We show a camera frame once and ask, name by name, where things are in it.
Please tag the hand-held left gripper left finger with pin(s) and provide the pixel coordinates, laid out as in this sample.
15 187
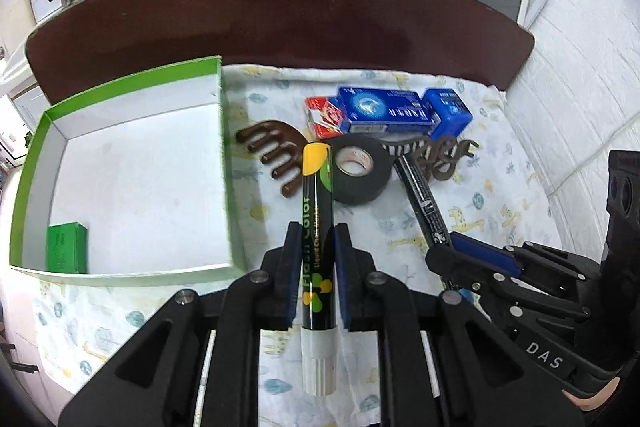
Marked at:
290 277

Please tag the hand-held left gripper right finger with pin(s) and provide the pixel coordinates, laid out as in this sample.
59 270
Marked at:
342 277

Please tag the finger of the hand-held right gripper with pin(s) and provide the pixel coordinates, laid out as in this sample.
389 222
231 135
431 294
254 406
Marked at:
450 264
482 252

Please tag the black marker with yellow cap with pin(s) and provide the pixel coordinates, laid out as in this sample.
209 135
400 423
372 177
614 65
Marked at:
317 232

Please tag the black marker pen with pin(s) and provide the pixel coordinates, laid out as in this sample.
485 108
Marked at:
422 202

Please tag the blue square container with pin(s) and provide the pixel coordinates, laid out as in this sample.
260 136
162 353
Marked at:
450 112

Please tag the red box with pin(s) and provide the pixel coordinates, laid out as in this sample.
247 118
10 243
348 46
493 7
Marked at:
322 114

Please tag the green cardboard box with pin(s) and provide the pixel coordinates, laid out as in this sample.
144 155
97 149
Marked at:
125 187

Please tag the person's right hand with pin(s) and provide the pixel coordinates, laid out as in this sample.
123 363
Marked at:
592 398

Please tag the black tape roll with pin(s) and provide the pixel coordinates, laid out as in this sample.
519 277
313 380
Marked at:
367 179

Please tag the brown decorative hair clip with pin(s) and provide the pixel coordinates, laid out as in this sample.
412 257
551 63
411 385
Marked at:
440 157

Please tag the brown wooden wide-tooth comb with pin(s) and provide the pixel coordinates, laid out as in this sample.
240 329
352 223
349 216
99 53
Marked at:
270 147

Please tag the printed blanket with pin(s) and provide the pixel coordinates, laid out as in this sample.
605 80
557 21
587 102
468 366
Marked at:
150 322

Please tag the long blue box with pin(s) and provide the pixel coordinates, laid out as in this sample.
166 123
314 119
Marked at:
385 109

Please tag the small green box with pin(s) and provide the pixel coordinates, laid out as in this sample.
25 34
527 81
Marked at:
67 249

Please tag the brown wooden headboard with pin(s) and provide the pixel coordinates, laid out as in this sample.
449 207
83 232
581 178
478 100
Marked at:
280 17

